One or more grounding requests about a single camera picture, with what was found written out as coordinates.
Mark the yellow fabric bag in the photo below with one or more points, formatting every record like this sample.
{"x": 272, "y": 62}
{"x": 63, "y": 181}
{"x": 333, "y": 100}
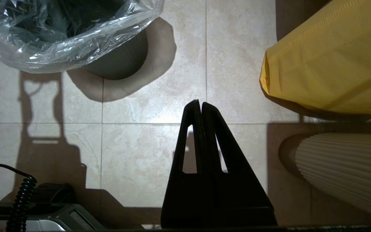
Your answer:
{"x": 327, "y": 64}

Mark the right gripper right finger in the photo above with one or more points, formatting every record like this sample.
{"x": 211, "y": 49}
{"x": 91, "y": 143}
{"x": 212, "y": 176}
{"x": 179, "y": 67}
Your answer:
{"x": 240, "y": 199}

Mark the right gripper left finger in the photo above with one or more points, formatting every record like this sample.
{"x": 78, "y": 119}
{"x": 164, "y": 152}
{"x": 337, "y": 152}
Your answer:
{"x": 185, "y": 199}

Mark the grey black robot base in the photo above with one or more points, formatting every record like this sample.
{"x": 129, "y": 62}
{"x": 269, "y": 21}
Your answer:
{"x": 53, "y": 212}

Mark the clear plastic trash bag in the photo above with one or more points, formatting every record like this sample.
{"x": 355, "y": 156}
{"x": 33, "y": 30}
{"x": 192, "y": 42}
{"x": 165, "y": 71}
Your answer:
{"x": 76, "y": 48}

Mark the grey round trash bin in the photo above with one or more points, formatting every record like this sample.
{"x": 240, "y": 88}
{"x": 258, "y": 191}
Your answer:
{"x": 121, "y": 61}

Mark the beige ribbed round object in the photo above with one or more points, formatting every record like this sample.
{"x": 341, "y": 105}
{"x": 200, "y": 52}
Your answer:
{"x": 343, "y": 161}

